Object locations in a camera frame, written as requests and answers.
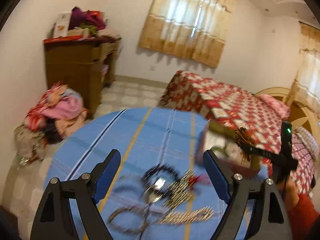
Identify brown wooden bead necklace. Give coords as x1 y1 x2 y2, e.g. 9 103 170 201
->
233 126 257 167

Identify white pearl necklace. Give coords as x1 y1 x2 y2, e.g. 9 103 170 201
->
154 205 214 225

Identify gold pearl bead bracelet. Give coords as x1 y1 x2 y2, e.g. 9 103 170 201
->
162 168 197 210

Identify grey stone bead bracelet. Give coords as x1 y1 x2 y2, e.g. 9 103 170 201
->
107 203 156 233

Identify dark blue bead bracelet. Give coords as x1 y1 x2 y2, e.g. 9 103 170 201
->
141 163 182 193

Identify silver metal watch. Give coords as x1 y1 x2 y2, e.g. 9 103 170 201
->
143 177 168 204

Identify right hand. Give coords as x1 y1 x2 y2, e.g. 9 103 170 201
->
277 177 299 212

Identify checked pillow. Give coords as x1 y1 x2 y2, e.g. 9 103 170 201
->
295 126 319 162

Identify red patchwork bed quilt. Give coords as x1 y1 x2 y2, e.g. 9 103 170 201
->
160 70 317 194

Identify beige wooden headboard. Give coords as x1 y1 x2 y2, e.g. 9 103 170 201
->
255 87 319 144

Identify pink pillow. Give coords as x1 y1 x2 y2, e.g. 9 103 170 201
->
257 94 290 120

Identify pink metal tin box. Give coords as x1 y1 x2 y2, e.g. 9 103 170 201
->
195 120 261 179

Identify beige side curtain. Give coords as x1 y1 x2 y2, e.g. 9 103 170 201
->
286 22 319 114

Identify red knot charm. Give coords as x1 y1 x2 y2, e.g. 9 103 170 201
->
189 174 210 187

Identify clothes pile on floor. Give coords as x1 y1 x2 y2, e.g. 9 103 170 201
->
14 82 87 166

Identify blue plaid table cloth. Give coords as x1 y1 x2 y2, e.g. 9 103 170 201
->
44 108 226 239

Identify brown wooden desk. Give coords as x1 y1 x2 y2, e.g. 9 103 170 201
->
43 36 121 118

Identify beige window curtain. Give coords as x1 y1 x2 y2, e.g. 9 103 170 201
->
138 0 236 68

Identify white orange box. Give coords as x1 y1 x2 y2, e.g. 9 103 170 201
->
53 11 72 38

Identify clothes pile on desk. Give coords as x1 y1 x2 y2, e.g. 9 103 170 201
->
67 7 120 39

